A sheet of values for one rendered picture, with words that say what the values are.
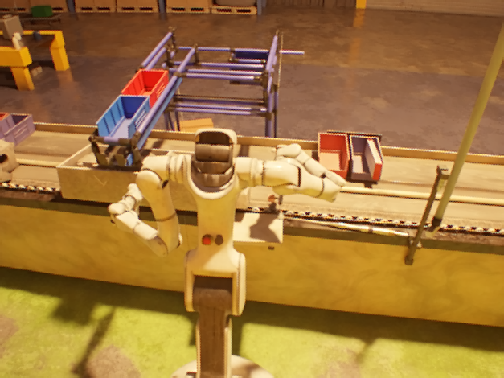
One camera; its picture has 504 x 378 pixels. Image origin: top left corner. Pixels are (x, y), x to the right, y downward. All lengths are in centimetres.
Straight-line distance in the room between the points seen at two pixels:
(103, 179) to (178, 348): 111
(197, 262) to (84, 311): 160
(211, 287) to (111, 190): 103
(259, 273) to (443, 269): 104
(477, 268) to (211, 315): 153
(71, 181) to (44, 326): 104
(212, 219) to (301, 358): 138
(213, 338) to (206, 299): 16
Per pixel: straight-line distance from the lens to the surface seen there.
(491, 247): 227
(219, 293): 134
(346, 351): 250
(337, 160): 261
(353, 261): 219
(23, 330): 289
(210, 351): 148
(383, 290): 240
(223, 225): 125
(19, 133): 324
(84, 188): 226
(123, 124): 213
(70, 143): 307
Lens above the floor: 212
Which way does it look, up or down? 37 degrees down
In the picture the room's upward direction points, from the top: straight up
